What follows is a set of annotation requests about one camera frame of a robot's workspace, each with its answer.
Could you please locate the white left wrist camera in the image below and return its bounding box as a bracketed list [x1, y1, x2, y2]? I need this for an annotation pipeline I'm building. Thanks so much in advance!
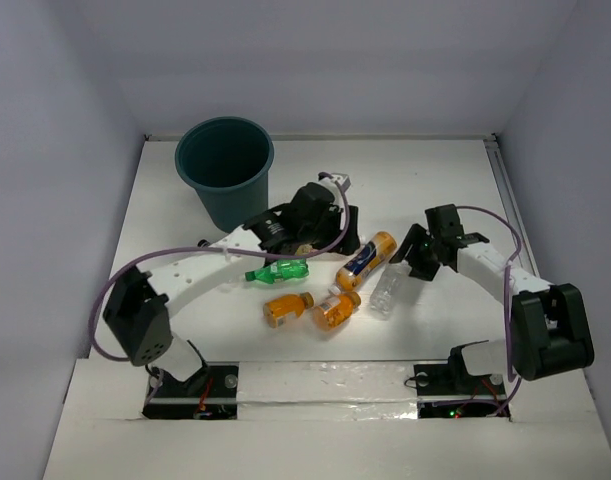
[318, 172, 351, 192]

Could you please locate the clear plastic bottle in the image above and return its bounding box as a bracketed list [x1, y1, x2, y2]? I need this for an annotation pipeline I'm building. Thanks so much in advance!
[369, 262, 411, 319]

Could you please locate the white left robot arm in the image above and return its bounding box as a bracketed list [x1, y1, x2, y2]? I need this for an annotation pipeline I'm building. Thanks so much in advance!
[90, 173, 359, 367]

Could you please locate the dark teal plastic bin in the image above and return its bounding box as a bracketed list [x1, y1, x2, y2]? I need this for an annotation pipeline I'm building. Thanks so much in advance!
[174, 117, 274, 233]

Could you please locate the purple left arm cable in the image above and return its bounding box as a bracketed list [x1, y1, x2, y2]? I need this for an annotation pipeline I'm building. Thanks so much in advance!
[88, 171, 350, 364]

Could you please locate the long orange label bottle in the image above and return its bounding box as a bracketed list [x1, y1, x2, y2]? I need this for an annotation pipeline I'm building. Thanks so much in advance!
[280, 243, 316, 256]

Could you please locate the small orange juice bottle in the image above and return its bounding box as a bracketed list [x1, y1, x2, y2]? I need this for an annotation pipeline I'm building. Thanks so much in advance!
[263, 292, 314, 328]

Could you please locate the orange blue label bottle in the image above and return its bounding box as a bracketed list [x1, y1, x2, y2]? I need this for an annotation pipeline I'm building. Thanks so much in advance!
[329, 231, 397, 295]

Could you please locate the green plastic bottle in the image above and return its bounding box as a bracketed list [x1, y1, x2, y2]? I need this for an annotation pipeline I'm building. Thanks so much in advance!
[245, 259, 309, 285]

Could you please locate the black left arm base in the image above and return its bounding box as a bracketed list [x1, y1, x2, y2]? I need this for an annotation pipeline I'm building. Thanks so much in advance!
[142, 364, 239, 421]

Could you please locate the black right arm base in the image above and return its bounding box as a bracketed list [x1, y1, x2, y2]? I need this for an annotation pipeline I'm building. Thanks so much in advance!
[404, 344, 510, 419]

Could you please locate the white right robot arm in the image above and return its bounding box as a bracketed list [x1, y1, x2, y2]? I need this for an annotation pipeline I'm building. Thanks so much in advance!
[389, 204, 595, 381]

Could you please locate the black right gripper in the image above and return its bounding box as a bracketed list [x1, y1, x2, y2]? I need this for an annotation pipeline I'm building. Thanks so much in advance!
[391, 223, 442, 282]

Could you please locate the small orange patterned bottle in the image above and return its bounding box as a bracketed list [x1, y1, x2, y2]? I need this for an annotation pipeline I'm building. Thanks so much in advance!
[313, 292, 362, 331]

